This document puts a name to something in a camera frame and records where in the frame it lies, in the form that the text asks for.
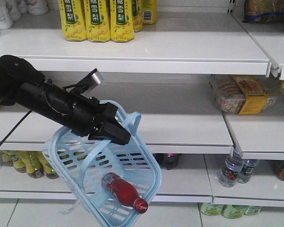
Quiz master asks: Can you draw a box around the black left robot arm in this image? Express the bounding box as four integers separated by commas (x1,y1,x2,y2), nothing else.
0,55,131,145

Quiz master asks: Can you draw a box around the green drink bottle row right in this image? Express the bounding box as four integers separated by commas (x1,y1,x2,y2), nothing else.
200,203,263,219

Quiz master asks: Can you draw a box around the yellow lemon tea bottle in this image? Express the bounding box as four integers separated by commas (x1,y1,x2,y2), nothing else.
9,151,26,173
22,151,43,179

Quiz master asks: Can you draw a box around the clear water bottle red label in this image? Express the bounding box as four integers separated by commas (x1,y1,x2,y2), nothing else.
219,151,244,188

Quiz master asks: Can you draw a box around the light blue plastic basket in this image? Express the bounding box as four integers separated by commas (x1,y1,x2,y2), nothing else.
42,105,161,227

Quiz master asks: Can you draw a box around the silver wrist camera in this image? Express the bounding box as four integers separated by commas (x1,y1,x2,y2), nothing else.
86,69,104,91

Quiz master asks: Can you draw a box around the clear cookie box yellow band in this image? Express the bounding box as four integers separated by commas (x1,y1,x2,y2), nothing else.
209,75,284,115

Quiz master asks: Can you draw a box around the coke bottle red label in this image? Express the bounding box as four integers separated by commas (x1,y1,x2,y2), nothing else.
161,153,181,170

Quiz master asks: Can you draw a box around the white metal shelving unit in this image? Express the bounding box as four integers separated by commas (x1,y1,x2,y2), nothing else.
0,0,284,227

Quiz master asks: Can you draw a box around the yellow pear drink bottle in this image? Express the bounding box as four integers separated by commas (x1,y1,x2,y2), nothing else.
84,0,110,43
58,0,87,42
142,0,157,25
132,0,142,32
110,0,135,43

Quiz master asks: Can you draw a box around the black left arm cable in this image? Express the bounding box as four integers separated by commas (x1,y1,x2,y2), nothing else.
0,110,31,157

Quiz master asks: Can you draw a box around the brown bread bag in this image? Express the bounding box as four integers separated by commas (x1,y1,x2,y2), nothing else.
244,0,284,23

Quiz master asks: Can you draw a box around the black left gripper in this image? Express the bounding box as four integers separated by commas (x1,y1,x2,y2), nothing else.
63,92,131,145

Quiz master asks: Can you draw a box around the clear water bottle green label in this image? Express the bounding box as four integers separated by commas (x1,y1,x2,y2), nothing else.
237,159,259,183

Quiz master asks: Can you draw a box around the red Coca-Cola aluminium bottle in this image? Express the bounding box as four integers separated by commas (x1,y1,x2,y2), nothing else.
101,172,149,214

